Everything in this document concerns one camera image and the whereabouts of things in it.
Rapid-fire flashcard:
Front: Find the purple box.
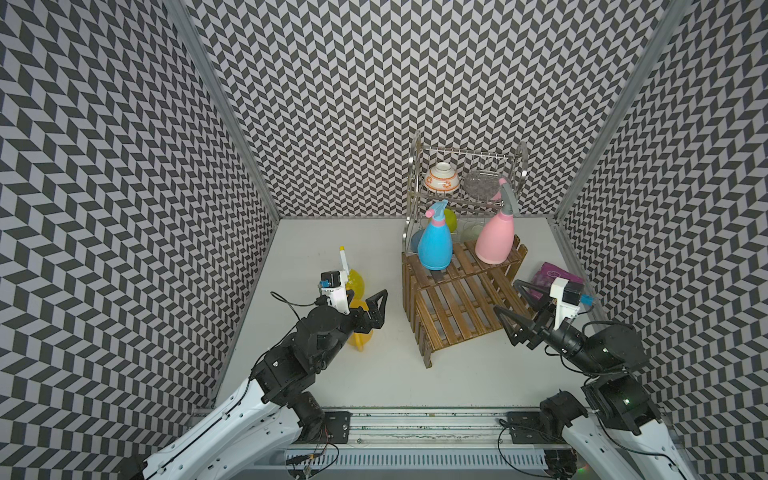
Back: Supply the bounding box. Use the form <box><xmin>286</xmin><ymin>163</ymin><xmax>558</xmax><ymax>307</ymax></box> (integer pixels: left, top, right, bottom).
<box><xmin>531</xmin><ymin>262</ymin><xmax>584</xmax><ymax>304</ymax></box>

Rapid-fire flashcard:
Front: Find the glass plate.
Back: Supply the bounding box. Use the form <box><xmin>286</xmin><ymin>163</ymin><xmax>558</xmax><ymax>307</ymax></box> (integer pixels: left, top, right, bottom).
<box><xmin>461</xmin><ymin>170</ymin><xmax>501</xmax><ymax>203</ymax></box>

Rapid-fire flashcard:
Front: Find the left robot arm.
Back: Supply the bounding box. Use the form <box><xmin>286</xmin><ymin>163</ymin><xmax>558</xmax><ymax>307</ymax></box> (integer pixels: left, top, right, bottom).
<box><xmin>118</xmin><ymin>290</ymin><xmax>388</xmax><ymax>479</ymax></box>

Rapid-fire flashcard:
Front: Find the blue bowl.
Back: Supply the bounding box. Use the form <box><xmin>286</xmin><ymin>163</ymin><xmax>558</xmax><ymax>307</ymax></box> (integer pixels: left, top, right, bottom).
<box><xmin>410</xmin><ymin>230</ymin><xmax>423</xmax><ymax>253</ymax></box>

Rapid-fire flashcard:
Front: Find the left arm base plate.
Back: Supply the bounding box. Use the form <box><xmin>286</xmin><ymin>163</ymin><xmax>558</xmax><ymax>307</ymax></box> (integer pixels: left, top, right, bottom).
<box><xmin>309</xmin><ymin>410</ymin><xmax>352</xmax><ymax>445</ymax></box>

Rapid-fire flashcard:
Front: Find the wooden slatted shelf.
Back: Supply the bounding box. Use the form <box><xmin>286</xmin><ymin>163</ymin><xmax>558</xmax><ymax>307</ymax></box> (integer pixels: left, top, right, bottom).
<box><xmin>401</xmin><ymin>237</ymin><xmax>533</xmax><ymax>368</ymax></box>

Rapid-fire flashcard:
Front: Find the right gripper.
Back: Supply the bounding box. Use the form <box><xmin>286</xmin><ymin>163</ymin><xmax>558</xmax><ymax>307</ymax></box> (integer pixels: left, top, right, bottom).
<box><xmin>492</xmin><ymin>280</ymin><xmax>604</xmax><ymax>377</ymax></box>

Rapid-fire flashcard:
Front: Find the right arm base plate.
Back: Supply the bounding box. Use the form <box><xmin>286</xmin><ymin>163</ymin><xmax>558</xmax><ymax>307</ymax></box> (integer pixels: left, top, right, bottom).
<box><xmin>504</xmin><ymin>411</ymin><xmax>566</xmax><ymax>445</ymax></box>

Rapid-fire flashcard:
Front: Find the yellow spray bottle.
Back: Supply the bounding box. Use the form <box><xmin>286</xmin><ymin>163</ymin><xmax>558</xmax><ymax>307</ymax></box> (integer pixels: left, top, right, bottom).
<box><xmin>340</xmin><ymin>246</ymin><xmax>365</xmax><ymax>300</ymax></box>

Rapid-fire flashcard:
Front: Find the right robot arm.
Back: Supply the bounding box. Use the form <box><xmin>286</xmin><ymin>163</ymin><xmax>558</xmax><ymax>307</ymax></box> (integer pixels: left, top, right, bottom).
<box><xmin>494</xmin><ymin>278</ymin><xmax>699</xmax><ymax>479</ymax></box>

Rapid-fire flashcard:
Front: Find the yellow watering can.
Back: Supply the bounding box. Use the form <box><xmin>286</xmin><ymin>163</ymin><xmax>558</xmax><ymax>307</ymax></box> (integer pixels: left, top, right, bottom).
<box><xmin>347</xmin><ymin>298</ymin><xmax>373</xmax><ymax>352</ymax></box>

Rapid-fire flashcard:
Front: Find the orange patterned bowl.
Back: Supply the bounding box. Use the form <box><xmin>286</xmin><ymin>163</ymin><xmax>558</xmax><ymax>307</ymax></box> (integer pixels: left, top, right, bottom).
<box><xmin>424</xmin><ymin>162</ymin><xmax>460</xmax><ymax>194</ymax></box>

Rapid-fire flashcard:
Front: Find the metal dish rack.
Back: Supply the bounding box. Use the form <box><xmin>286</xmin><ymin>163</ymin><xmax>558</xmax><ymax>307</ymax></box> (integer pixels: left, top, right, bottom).
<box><xmin>401</xmin><ymin>130</ymin><xmax>531</xmax><ymax>253</ymax></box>

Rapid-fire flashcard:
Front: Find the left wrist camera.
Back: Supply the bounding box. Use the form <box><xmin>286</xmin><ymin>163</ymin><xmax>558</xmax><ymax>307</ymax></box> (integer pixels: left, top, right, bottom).
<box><xmin>319</xmin><ymin>270</ymin><xmax>350</xmax><ymax>315</ymax></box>

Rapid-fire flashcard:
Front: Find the pink spray bottle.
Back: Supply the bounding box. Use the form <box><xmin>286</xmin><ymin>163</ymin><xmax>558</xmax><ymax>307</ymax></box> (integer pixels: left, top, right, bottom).
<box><xmin>475</xmin><ymin>178</ymin><xmax>520</xmax><ymax>265</ymax></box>

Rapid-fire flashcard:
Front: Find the blue spray bottle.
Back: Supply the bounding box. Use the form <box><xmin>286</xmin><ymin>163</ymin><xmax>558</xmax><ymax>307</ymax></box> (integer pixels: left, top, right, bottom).
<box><xmin>417</xmin><ymin>200</ymin><xmax>453</xmax><ymax>271</ymax></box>

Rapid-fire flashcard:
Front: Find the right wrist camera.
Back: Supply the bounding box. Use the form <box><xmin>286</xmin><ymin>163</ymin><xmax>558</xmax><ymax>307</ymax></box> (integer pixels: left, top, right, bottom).
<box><xmin>549</xmin><ymin>277</ymin><xmax>594</xmax><ymax>330</ymax></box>

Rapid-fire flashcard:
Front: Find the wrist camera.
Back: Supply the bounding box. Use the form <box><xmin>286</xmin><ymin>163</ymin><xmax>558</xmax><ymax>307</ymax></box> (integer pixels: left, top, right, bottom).
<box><xmin>549</xmin><ymin>277</ymin><xmax>594</xmax><ymax>330</ymax></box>
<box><xmin>319</xmin><ymin>270</ymin><xmax>350</xmax><ymax>315</ymax></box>

